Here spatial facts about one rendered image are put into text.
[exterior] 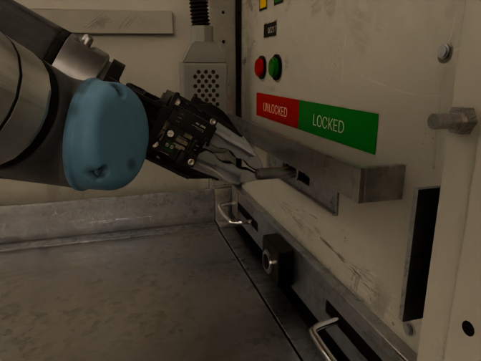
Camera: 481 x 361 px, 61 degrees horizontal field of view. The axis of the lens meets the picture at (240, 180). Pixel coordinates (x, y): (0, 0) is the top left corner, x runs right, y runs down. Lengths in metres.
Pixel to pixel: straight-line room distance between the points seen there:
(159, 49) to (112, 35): 0.09
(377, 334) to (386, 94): 0.20
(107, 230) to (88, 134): 0.54
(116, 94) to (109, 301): 0.36
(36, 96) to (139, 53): 0.59
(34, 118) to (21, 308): 0.39
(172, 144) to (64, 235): 0.42
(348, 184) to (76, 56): 0.27
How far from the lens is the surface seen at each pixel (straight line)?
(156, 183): 0.86
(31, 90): 0.25
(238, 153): 0.49
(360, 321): 0.41
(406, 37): 0.34
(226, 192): 0.79
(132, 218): 0.78
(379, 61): 0.37
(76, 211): 0.78
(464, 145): 0.24
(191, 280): 0.60
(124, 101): 0.28
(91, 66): 0.41
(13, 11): 0.43
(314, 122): 0.46
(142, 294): 0.58
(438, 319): 0.27
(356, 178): 0.32
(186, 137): 0.42
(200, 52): 0.66
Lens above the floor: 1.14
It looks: 16 degrees down
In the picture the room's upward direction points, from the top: straight up
